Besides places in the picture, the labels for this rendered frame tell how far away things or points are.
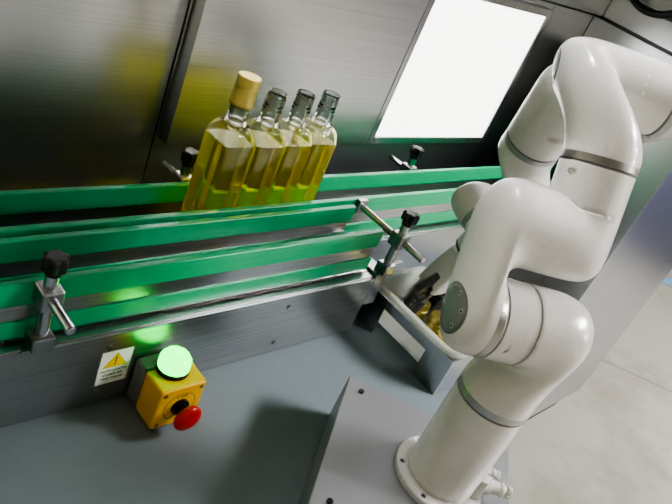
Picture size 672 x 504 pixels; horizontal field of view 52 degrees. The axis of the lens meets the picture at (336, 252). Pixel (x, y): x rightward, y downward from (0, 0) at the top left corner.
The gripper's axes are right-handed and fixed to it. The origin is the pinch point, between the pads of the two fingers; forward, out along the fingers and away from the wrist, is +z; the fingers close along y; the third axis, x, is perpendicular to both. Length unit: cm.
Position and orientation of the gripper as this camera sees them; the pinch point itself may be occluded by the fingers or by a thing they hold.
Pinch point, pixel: (423, 300)
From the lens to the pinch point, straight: 133.9
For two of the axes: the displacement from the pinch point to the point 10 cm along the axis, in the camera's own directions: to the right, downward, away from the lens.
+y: -7.0, 1.1, -7.1
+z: -5.1, 6.1, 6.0
